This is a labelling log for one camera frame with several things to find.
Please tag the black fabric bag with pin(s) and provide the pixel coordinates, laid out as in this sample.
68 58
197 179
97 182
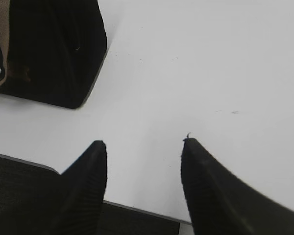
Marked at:
51 51

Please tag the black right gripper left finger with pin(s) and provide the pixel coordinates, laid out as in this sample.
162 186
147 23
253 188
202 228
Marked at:
77 197

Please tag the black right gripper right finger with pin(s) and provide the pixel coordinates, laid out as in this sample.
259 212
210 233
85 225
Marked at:
219 203

